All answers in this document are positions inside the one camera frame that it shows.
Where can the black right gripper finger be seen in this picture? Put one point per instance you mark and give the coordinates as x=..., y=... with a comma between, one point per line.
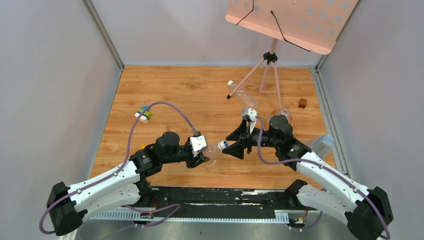
x=235, y=148
x=239, y=133

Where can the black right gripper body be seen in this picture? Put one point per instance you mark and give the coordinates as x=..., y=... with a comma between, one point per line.
x=265, y=139

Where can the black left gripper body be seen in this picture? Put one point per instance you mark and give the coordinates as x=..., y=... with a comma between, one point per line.
x=191, y=156

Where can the clear bottle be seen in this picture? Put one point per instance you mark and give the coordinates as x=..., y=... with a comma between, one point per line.
x=245, y=98
x=212, y=151

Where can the orange label plastic bottle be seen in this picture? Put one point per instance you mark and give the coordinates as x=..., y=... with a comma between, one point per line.
x=280, y=111

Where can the white blue bottle cap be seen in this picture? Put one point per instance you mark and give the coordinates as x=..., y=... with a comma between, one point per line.
x=222, y=145

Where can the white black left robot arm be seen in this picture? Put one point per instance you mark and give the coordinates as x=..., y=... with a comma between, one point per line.
x=68, y=206

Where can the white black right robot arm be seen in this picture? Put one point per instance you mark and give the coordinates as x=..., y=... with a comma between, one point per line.
x=366, y=212

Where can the small brown cube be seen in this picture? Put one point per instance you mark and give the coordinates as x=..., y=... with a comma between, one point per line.
x=302, y=103

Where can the stacked toy building blocks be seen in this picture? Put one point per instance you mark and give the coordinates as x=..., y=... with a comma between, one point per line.
x=143, y=114

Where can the pink music stand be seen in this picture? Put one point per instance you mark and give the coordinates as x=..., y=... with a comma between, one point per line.
x=311, y=25

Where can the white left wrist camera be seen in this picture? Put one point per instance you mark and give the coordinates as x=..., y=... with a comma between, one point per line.
x=198, y=144

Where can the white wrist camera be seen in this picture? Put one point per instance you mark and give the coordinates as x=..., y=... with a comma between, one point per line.
x=198, y=144
x=250, y=115

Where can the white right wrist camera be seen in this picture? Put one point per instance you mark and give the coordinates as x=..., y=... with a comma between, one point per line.
x=250, y=115

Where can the black metal base rail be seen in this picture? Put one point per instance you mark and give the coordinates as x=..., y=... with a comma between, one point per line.
x=287, y=206

